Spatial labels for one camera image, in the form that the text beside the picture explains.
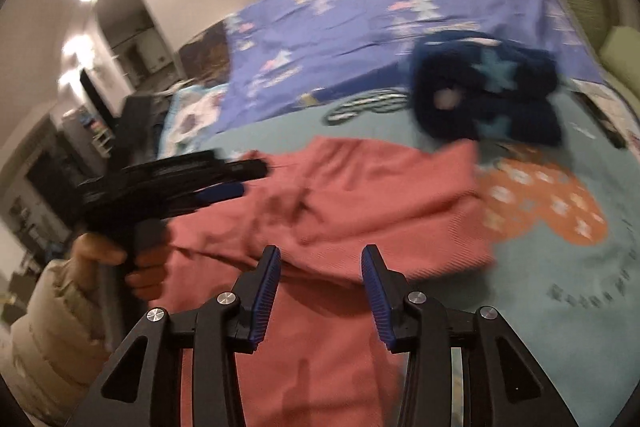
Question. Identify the teal blanket with orange heart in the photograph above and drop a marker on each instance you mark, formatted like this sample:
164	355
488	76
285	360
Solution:
525	317

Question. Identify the green sofa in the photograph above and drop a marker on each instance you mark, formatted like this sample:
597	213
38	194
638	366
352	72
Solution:
620	52

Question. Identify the pink garment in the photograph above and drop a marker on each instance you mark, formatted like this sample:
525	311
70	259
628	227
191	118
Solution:
340	207

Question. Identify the white shelf unit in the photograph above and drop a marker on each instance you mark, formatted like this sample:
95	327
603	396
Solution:
104	142

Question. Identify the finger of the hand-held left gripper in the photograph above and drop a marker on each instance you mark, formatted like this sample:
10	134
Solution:
225	167
220	195

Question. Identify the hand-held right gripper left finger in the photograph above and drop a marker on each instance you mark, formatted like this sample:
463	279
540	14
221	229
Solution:
265	292

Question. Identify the person's left forearm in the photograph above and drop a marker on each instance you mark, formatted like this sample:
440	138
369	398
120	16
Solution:
55	332

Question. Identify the blue printed bedsheet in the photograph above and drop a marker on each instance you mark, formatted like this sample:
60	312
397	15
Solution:
350	32

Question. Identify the person's left hand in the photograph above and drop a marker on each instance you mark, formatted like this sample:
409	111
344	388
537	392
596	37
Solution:
150	274

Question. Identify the dark cabinet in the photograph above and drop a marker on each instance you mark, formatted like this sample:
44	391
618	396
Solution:
50	187

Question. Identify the black television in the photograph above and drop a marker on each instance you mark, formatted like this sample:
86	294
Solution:
97	99

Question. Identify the light blue printed cloth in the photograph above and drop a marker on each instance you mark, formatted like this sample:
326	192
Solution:
192	117

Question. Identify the brown cushion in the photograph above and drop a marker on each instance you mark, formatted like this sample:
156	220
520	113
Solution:
205	52

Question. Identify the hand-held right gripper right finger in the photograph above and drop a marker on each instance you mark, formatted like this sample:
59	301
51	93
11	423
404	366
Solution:
375	297

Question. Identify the dark blue star-print garment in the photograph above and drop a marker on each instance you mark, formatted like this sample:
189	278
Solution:
505	107

